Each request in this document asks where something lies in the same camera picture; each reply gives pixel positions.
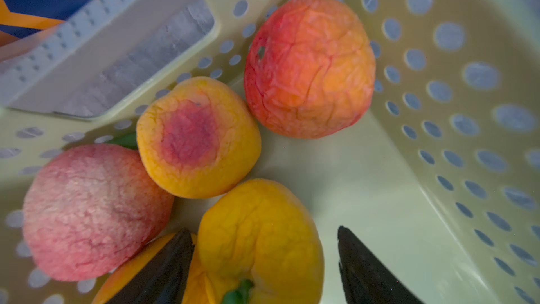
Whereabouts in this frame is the yellow peach pink spot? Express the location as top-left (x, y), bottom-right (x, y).
top-left (136, 77), bottom-right (262, 199)

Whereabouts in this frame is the pink peach basket corner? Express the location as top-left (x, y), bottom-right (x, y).
top-left (22, 144), bottom-right (174, 281)

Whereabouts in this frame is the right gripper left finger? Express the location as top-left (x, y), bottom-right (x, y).
top-left (105, 228), bottom-right (196, 304)

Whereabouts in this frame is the orange red wrinkled peach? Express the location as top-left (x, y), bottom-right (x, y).
top-left (243, 0), bottom-right (376, 139)

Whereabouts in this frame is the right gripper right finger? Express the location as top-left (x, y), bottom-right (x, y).
top-left (337, 226), bottom-right (422, 304)

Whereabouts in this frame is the orange topped yellow peach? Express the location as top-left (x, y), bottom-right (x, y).
top-left (182, 179), bottom-right (324, 303)

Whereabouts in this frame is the green plastic fruit basket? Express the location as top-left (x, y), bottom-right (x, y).
top-left (1, 0), bottom-right (539, 303)

